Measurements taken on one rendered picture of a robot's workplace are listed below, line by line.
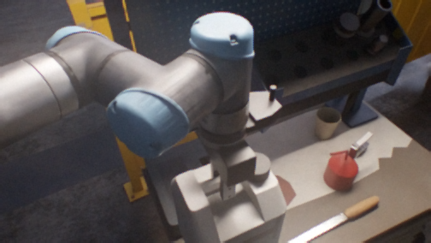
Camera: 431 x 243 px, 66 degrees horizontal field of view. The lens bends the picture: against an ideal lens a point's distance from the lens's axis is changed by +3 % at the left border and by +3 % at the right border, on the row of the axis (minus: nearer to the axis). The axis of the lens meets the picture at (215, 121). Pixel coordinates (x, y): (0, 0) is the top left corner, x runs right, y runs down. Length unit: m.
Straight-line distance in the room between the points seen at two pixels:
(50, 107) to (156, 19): 0.49
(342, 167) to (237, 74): 0.69
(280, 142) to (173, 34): 0.55
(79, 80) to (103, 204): 1.88
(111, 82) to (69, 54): 0.06
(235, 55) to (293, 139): 0.85
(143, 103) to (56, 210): 2.05
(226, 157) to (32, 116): 0.25
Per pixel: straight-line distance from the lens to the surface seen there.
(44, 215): 2.36
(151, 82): 0.34
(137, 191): 2.22
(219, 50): 0.37
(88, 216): 2.24
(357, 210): 1.04
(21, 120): 0.38
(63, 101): 0.40
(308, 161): 1.14
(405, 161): 1.26
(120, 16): 0.79
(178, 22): 0.85
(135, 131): 0.32
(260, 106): 0.50
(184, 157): 1.03
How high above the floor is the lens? 1.82
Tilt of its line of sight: 45 degrees down
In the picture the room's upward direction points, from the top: 2 degrees counter-clockwise
